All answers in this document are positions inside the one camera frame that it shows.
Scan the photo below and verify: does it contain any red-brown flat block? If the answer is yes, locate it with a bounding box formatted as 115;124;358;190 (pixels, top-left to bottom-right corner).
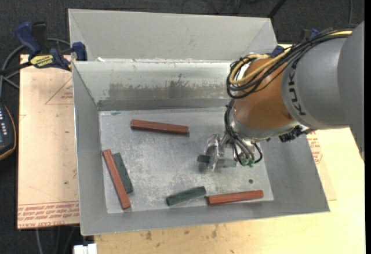
130;119;190;136
102;148;132;211
206;190;265;206

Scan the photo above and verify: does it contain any dark green block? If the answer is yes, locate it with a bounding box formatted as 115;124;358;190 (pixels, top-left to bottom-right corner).
111;152;135;194
165;186;208;207
197;154;238;170

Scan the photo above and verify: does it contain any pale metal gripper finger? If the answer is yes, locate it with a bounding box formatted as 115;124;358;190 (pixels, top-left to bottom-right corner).
207;159;221;173
204;134;223;158

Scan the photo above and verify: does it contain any grey metal bin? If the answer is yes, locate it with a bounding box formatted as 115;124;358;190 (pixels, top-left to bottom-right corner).
68;8;330;237

